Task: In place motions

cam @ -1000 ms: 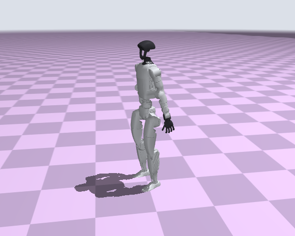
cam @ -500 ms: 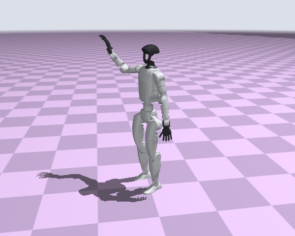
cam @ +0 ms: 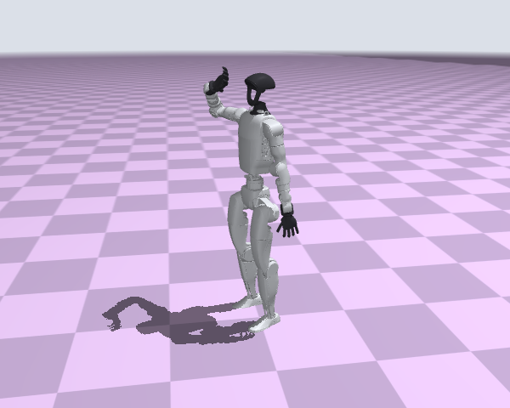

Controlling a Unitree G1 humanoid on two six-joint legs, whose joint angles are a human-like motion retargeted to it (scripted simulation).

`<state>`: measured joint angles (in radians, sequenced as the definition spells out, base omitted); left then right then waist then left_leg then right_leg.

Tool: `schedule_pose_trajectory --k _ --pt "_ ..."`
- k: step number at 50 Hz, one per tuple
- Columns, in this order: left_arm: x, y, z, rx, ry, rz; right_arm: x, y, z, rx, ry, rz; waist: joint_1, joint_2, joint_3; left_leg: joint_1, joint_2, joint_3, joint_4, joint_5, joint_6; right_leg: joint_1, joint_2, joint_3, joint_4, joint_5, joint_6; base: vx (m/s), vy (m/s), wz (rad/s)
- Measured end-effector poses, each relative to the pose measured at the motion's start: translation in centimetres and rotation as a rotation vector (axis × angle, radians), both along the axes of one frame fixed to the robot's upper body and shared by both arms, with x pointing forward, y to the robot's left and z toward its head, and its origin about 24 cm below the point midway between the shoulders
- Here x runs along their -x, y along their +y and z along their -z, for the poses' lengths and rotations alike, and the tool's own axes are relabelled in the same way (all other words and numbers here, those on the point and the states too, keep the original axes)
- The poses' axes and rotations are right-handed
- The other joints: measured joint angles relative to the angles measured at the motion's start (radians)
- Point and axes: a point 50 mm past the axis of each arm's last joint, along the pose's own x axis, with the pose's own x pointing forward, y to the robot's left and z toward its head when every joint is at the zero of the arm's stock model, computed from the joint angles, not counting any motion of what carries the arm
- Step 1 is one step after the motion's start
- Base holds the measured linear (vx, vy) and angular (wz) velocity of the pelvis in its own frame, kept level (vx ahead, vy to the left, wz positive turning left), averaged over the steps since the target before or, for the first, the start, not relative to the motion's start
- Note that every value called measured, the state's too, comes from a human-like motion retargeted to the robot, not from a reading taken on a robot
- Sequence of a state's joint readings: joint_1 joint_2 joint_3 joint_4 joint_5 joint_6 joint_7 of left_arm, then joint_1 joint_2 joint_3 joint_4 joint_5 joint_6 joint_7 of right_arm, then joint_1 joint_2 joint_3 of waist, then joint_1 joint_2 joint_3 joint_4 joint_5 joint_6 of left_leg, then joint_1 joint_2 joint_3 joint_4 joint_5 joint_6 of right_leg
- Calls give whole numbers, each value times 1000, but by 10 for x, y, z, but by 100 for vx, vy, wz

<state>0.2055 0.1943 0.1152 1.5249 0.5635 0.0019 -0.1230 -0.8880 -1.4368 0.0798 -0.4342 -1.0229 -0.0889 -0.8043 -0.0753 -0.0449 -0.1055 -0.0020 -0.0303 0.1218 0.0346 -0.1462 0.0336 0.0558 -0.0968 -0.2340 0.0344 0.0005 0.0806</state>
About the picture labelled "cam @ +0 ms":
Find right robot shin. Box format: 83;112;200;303
236;251;258;300

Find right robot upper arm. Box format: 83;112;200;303
209;104;248;124

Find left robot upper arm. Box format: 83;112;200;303
262;119;287;177

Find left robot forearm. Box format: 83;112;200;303
275;163;292;213

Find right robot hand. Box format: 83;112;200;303
206;67;229;95

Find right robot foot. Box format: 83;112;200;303
232;293;262;309

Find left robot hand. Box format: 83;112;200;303
276;204;299;237

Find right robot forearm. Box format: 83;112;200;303
203;82;223;108

